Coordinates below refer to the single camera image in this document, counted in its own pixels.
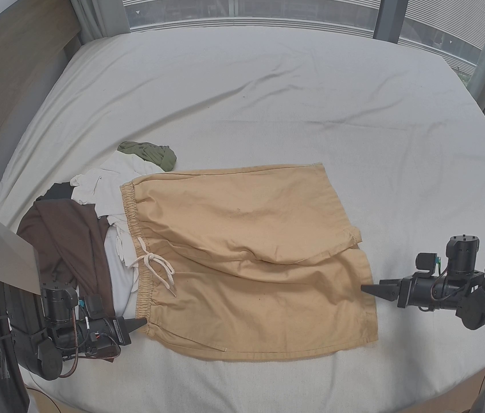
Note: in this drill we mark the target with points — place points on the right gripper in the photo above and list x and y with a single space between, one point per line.
421 293

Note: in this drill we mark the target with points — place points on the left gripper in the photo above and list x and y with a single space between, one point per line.
104 334

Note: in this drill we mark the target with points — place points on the tan shorts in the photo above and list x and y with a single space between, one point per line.
246 239

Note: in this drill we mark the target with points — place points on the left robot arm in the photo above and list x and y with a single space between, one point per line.
1 299

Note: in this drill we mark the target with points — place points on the bed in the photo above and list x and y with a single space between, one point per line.
268 101

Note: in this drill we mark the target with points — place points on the pale grey garment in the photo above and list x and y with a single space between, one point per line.
122 280

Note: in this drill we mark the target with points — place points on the brown garment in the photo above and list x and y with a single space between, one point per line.
70 239

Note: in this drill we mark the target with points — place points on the white garment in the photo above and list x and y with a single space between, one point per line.
104 187

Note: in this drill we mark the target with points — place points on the black garment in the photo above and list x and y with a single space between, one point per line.
58 192

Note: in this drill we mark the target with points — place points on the olive green garment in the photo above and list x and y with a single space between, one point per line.
152 153

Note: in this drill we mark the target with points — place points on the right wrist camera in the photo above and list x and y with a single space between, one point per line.
426 265

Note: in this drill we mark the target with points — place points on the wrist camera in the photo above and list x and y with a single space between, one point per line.
93 306
426 265

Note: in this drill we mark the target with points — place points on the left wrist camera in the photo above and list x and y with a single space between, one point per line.
93 306

